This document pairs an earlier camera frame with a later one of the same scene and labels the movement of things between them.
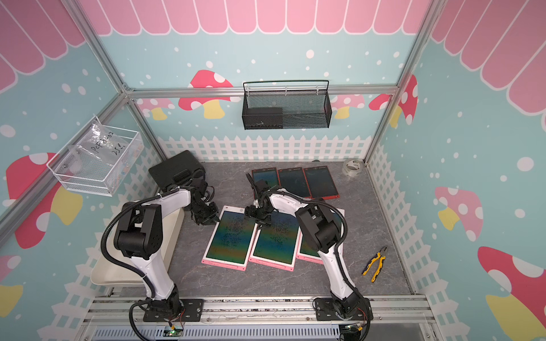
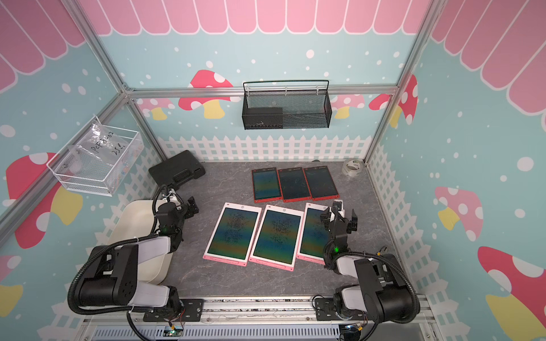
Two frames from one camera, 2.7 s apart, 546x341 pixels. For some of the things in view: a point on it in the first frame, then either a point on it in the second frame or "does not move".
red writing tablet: x=294 y=180 does not move
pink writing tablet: x=276 y=245 does not move
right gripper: x=249 y=212 to x=325 y=219
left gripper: x=213 y=214 to x=190 y=213
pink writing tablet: x=232 y=241 does not move
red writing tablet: x=269 y=175 does not move
